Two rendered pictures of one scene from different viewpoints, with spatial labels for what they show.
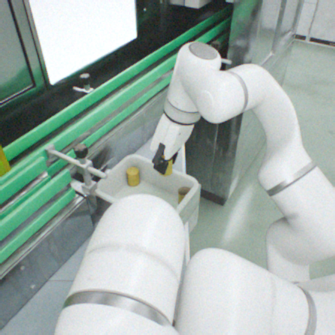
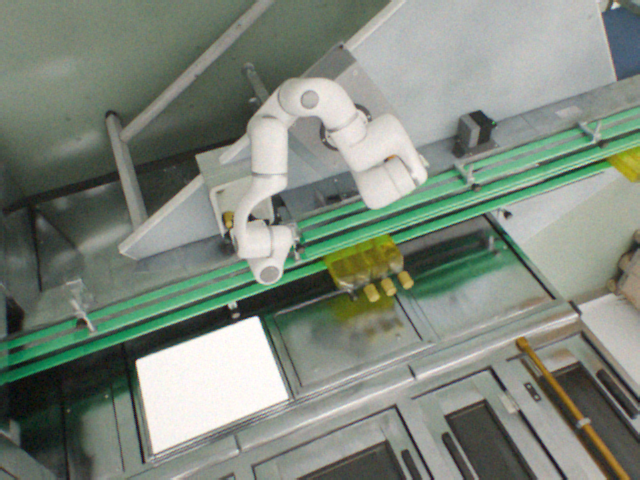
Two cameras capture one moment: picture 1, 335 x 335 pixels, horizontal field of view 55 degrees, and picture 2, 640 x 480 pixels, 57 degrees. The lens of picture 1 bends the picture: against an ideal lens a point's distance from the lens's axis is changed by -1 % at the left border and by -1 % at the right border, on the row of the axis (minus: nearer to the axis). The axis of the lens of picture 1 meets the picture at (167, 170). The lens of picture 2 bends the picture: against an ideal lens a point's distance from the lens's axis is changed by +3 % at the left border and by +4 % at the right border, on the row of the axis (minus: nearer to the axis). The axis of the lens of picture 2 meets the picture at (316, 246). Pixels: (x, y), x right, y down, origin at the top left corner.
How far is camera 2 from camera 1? 1.26 m
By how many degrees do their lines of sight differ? 54
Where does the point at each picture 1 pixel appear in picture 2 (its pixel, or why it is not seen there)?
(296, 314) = (354, 128)
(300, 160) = (277, 183)
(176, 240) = (380, 185)
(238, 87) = (277, 240)
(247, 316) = (381, 147)
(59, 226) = (316, 208)
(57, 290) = (324, 170)
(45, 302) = not seen: hidden behind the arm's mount
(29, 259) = (339, 197)
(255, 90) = (262, 236)
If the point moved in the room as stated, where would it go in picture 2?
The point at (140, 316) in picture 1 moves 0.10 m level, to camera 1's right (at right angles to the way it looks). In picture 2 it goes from (414, 173) to (396, 153)
